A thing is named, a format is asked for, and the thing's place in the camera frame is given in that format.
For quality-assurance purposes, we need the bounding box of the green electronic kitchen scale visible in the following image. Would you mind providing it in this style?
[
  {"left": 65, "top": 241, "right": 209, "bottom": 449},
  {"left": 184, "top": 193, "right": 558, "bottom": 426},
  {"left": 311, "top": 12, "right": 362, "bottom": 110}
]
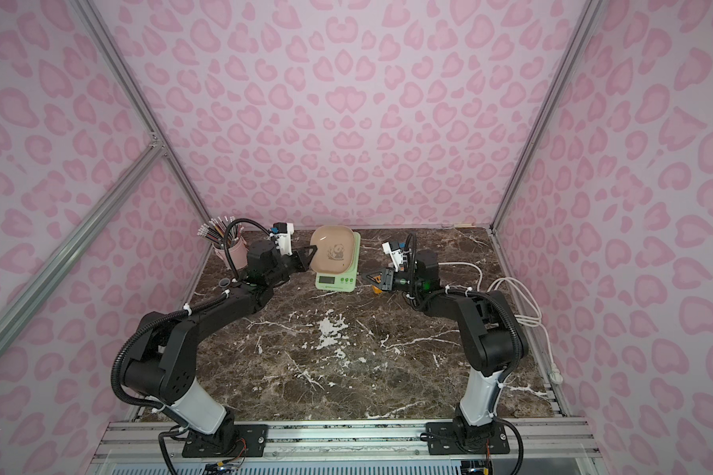
[{"left": 315, "top": 232, "right": 360, "bottom": 293}]

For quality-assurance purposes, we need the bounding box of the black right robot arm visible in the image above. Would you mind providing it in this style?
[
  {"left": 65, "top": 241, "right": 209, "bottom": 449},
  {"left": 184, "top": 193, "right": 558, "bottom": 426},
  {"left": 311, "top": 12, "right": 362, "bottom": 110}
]
[{"left": 366, "top": 233, "right": 529, "bottom": 474}]

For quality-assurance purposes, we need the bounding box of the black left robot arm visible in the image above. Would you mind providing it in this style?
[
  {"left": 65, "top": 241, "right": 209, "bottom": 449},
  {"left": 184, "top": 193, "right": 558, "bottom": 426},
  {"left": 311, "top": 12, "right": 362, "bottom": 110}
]
[{"left": 110, "top": 223, "right": 319, "bottom": 474}]

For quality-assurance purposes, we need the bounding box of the pink pencil cup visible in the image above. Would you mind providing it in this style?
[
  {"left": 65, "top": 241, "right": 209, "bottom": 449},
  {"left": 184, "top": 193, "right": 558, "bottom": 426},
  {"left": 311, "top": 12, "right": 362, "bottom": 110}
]
[{"left": 214, "top": 237, "right": 248, "bottom": 269}]

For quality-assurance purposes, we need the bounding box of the bundle of coloured pencils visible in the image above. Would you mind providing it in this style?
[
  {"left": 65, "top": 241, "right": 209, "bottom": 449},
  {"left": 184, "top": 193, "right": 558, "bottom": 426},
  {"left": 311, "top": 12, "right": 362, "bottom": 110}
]
[{"left": 197, "top": 216, "right": 240, "bottom": 249}]

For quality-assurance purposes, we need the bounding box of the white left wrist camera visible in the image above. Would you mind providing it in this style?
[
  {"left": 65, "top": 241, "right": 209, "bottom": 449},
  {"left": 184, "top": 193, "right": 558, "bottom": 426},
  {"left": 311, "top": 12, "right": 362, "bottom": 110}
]
[{"left": 271, "top": 222, "right": 295, "bottom": 255}]

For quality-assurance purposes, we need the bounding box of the white power strip cable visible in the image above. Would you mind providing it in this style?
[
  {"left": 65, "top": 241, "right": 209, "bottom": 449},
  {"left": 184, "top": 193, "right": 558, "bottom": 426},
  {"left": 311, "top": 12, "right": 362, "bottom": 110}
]
[{"left": 438, "top": 260, "right": 564, "bottom": 386}]

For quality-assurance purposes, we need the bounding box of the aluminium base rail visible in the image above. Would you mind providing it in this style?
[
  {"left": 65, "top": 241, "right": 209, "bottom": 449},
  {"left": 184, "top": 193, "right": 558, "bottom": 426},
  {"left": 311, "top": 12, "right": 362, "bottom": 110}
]
[{"left": 87, "top": 418, "right": 607, "bottom": 474}]

